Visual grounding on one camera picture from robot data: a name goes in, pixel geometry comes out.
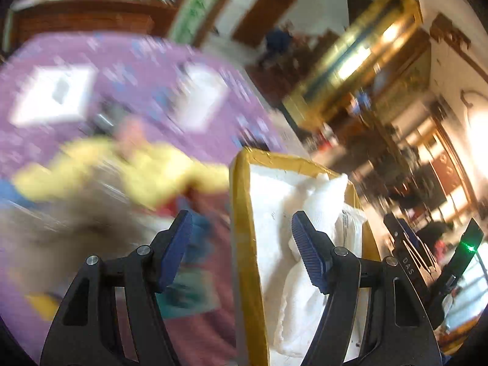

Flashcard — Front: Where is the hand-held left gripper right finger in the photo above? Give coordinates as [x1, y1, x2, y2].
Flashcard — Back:
[292, 210, 443, 366]

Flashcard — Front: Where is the yellow plush toy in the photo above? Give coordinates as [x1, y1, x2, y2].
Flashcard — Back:
[13, 137, 229, 208]

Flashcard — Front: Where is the wooden door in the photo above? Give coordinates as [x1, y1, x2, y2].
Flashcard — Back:
[232, 0, 298, 46]

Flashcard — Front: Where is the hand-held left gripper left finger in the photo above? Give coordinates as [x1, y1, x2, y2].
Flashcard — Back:
[40, 210, 193, 366]

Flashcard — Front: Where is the golden pillar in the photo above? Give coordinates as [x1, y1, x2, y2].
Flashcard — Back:
[284, 0, 431, 130]

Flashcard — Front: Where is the wooden cabinet with mirror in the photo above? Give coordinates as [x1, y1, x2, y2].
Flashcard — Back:
[8, 0, 199, 46]

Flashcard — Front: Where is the cardboard box with yellow tape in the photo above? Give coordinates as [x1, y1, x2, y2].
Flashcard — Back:
[229, 147, 382, 366]

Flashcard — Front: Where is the clear bag with grey cloth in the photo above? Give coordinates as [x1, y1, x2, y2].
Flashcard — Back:
[0, 183, 153, 294]

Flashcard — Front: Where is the dark blue jacket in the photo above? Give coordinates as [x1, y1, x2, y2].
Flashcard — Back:
[263, 23, 296, 62]

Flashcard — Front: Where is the purple floral tablecloth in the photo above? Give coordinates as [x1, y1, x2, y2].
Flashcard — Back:
[0, 32, 306, 366]

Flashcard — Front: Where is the white paper pad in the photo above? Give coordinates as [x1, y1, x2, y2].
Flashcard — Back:
[9, 65, 98, 128]

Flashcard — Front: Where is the bamboo wall decoration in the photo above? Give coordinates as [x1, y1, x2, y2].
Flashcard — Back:
[168, 0, 233, 44]

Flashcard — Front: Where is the white paper sheet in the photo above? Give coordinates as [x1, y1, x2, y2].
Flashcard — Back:
[177, 61, 229, 130]

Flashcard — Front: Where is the white fluffy towel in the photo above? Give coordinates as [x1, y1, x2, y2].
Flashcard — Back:
[248, 164, 367, 359]

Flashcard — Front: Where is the white plastic packet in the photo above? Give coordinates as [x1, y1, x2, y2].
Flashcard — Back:
[335, 202, 367, 260]

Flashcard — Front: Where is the teal packet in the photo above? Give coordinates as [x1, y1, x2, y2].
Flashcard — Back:
[158, 213, 222, 319]

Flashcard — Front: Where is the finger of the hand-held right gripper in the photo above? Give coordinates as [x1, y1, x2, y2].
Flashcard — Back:
[383, 213, 435, 275]

